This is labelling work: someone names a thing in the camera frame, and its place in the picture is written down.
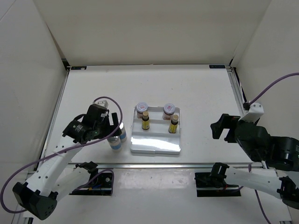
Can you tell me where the blue label corner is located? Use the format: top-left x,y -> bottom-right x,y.
209,64 -> 226,69
71,66 -> 87,70

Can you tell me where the yellow sauce bottle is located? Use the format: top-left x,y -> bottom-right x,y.
168,114 -> 179,133
142,111 -> 150,130

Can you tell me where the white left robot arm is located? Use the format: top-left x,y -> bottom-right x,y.
13,104 -> 121,220

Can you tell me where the silver-lidded shaker back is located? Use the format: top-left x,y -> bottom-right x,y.
119,122 -> 127,142

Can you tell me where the red-lidded jar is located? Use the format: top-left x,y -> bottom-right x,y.
135,102 -> 148,119
163,103 -> 176,120

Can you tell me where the white compartment tray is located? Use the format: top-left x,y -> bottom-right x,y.
130,106 -> 181,155

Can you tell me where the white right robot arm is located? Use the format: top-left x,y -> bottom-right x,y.
210,114 -> 299,209

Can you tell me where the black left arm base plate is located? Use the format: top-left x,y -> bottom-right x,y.
70,169 -> 114,196

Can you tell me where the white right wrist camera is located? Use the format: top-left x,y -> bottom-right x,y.
239,102 -> 264,123

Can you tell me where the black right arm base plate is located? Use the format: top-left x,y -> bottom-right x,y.
194,172 -> 241,197

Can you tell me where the silver-lidded shaker front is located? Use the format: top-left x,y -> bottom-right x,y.
107,136 -> 122,152

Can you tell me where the yellow sauce bottle front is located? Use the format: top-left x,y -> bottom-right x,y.
142,111 -> 150,130

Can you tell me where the yellow sauce bottle back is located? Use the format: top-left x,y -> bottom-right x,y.
168,114 -> 179,133

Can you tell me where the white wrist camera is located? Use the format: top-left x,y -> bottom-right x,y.
239,102 -> 264,123
93,100 -> 109,109

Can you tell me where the aluminium front rail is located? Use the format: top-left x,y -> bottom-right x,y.
67,162 -> 215,169

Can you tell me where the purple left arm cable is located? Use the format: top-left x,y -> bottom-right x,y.
0,96 -> 124,214

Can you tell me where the silver-lidded shaker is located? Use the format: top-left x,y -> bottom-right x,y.
119,122 -> 127,142
107,136 -> 122,152

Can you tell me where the blue label left corner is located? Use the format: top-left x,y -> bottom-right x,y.
71,66 -> 87,70

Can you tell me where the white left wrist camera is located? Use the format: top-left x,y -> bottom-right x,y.
93,100 -> 109,109

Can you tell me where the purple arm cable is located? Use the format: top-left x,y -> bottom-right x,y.
244,72 -> 299,224
0,96 -> 124,214

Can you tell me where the blue label right corner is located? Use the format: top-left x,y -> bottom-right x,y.
209,64 -> 226,69

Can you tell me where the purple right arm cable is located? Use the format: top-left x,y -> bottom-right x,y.
244,72 -> 299,224

